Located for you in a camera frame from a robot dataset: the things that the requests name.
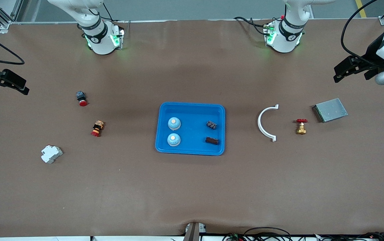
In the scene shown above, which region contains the black cable bundle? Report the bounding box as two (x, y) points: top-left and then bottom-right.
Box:
(222, 227), (384, 241)

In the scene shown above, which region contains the brass valve red handle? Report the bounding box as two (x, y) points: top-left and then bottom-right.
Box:
(295, 118), (308, 135)

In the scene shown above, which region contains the white curved plastic clamp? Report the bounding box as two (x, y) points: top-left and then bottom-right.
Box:
(257, 104), (279, 143)

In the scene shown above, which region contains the black base power cable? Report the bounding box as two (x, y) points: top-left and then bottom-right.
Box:
(233, 16), (269, 35)

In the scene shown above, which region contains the white circuit breaker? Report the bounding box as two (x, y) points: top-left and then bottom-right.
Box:
(41, 145), (64, 164)

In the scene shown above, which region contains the blue plastic tray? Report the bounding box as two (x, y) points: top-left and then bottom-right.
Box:
(155, 102), (226, 156)

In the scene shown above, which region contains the blue service bell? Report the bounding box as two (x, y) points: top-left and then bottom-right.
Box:
(168, 116), (182, 131)
(167, 133), (181, 147)

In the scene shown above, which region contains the grey metal power supply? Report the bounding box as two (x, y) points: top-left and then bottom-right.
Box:
(312, 98), (349, 123)

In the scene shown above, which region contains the green lit base connector box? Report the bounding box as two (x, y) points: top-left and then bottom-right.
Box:
(263, 22), (276, 46)
(111, 28), (125, 51)

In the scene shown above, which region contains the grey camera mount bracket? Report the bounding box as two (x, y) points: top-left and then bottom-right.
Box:
(183, 222), (207, 241)

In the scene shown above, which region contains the brown table cover mat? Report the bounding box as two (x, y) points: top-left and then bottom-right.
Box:
(0, 18), (384, 238)

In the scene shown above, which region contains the red emergency stop button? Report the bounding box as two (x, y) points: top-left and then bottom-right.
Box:
(76, 91), (89, 107)

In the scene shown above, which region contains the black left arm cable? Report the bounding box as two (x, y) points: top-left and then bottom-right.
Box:
(341, 0), (384, 66)

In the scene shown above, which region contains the red black push button switch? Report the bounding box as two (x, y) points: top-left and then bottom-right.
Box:
(91, 120), (105, 138)

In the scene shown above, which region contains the white table edge strip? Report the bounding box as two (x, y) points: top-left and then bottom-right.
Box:
(0, 236), (182, 241)

